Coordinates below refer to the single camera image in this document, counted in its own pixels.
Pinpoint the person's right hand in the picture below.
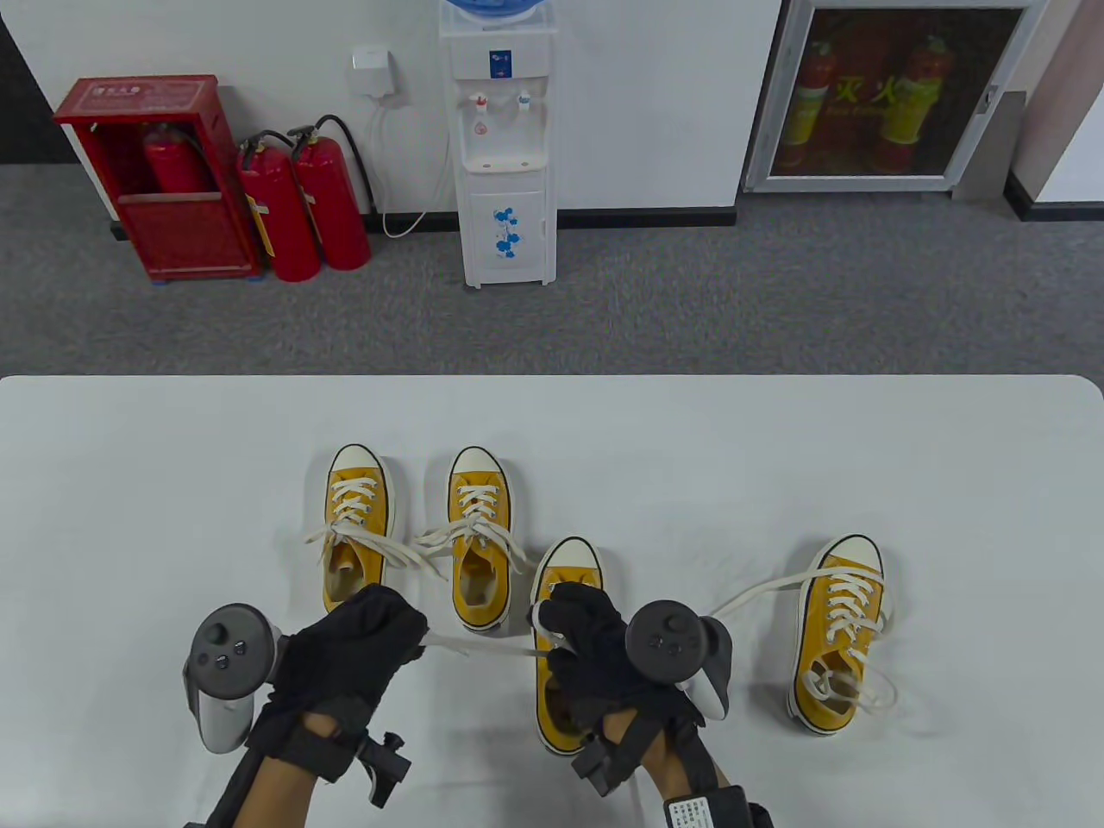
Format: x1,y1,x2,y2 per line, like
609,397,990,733
528,582,708,731

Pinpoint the person's left hand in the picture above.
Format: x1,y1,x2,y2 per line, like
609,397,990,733
246,585,430,753

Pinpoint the white shoe lace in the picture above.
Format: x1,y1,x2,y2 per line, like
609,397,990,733
709,565,900,715
414,487,536,579
302,479,432,574

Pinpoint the person's right forearm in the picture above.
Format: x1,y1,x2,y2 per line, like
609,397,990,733
595,707,751,828

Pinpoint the person's left forearm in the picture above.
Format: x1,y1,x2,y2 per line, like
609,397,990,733
207,712,363,828

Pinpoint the grey tracking controller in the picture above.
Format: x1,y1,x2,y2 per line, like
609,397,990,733
183,604,281,754
625,599,734,721

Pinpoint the black labelled box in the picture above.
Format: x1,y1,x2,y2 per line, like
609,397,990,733
662,787,773,828

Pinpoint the red fire extinguisher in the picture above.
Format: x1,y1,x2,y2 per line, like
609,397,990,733
289,115,378,271
142,123,212,195
237,131,322,283

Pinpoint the red fire extinguisher cabinet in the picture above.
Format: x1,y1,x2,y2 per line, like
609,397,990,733
52,75,264,284

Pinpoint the white water dispenser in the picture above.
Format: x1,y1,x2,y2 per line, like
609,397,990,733
438,9,557,290

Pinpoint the glass door fire cabinet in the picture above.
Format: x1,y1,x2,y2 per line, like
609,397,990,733
742,0,1049,195

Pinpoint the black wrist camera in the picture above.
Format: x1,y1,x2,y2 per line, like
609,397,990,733
358,731,413,807
571,733,639,796

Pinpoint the white power cable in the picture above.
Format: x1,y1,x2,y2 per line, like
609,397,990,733
367,99,454,240

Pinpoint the white wall box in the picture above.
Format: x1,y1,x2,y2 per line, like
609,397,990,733
348,45,405,106

